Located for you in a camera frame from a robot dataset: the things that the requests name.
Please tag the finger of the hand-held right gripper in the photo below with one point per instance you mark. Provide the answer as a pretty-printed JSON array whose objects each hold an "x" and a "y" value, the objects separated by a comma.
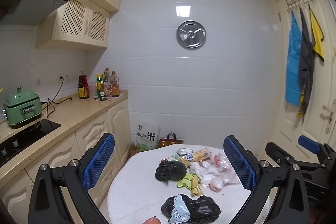
[
  {"x": 308, "y": 142},
  {"x": 281, "y": 155}
]

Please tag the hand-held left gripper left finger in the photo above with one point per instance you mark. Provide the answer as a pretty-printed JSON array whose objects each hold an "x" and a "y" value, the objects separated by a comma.
[{"x": 99, "y": 161}]

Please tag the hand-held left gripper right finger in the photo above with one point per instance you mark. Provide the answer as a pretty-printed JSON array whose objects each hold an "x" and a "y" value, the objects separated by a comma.
[{"x": 239, "y": 161}]

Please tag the person's left hand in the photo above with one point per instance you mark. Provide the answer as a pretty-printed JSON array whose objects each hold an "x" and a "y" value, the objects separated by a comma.
[{"x": 153, "y": 220}]

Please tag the pink filled plastic bag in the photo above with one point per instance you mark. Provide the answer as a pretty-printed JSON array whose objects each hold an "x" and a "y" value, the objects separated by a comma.
[
  {"x": 216, "y": 184},
  {"x": 229, "y": 177}
]

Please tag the plastic bag with red print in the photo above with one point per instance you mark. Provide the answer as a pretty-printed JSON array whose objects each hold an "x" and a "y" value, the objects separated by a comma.
[{"x": 219, "y": 161}]

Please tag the cream door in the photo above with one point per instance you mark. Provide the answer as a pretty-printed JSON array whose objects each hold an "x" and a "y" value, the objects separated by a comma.
[{"x": 288, "y": 129}]

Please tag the cream base cabinet with counter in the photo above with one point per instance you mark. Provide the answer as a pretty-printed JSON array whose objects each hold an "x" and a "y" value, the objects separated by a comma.
[{"x": 86, "y": 134}]

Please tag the cardboard box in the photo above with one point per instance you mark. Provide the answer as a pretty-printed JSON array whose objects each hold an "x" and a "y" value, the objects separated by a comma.
[{"x": 134, "y": 151}]

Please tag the yellow packet with blue label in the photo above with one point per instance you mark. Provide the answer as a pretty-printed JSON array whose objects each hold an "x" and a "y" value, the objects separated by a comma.
[{"x": 199, "y": 154}]

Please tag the round table with white cloth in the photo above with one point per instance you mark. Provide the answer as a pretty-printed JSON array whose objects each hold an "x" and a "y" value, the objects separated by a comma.
[{"x": 136, "y": 187}]

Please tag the olive yellow wrapper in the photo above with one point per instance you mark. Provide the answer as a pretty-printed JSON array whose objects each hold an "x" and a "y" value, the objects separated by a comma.
[{"x": 196, "y": 188}]

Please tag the white rice bag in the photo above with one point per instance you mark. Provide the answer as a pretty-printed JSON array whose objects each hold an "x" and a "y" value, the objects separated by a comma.
[{"x": 147, "y": 137}]

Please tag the green and white packet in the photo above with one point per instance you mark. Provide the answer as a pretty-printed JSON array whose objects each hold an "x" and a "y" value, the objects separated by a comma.
[{"x": 183, "y": 151}]

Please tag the green snack wrapper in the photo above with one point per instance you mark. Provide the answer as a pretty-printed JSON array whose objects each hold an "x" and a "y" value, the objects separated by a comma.
[{"x": 185, "y": 180}]

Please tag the large black plastic bag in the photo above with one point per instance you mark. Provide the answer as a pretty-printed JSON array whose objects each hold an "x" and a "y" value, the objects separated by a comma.
[{"x": 202, "y": 209}]

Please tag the black cooktop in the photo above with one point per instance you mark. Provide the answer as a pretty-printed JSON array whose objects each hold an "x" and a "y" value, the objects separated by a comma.
[{"x": 39, "y": 130}]

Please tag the small black plastic bag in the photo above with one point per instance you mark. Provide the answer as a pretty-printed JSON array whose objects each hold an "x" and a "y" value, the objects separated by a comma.
[{"x": 170, "y": 171}]

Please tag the pink plastic jar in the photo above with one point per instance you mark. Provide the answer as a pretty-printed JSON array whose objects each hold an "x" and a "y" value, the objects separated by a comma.
[{"x": 93, "y": 88}]

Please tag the dark soy sauce bottle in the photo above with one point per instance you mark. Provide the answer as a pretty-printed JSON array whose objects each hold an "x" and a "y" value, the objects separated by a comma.
[{"x": 83, "y": 90}]

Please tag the green bottle with yellow cap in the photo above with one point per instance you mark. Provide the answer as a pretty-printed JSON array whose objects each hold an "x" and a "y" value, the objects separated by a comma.
[{"x": 99, "y": 87}]

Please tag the clear bottle with red label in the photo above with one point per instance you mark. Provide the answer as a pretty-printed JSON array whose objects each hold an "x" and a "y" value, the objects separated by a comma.
[{"x": 107, "y": 87}]

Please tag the blue plastic apron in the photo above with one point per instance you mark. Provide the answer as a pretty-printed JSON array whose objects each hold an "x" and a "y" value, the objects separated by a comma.
[{"x": 292, "y": 69}]

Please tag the light blue plastic bag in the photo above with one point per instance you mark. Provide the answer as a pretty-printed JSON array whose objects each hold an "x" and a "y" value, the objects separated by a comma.
[{"x": 179, "y": 211}]

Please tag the grey apron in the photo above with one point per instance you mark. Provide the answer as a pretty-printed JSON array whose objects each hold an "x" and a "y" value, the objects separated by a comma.
[{"x": 305, "y": 64}]

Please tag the green electric cooker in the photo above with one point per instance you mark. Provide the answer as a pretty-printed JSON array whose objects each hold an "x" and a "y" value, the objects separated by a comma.
[{"x": 22, "y": 108}]

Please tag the yellow cloth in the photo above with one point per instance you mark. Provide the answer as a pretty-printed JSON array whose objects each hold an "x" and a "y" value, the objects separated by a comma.
[{"x": 317, "y": 37}]

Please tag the metal door hook rack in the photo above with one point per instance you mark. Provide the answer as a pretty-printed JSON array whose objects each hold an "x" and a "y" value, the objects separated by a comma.
[{"x": 299, "y": 2}]

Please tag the cream lattice door cabinet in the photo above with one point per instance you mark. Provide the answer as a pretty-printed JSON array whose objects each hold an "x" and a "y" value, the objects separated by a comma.
[{"x": 73, "y": 16}]

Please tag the white wall socket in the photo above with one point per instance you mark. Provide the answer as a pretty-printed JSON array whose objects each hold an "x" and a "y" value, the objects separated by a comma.
[{"x": 63, "y": 79}]

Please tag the round steel wall cover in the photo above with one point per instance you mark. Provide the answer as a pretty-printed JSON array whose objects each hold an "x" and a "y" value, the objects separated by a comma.
[{"x": 191, "y": 35}]

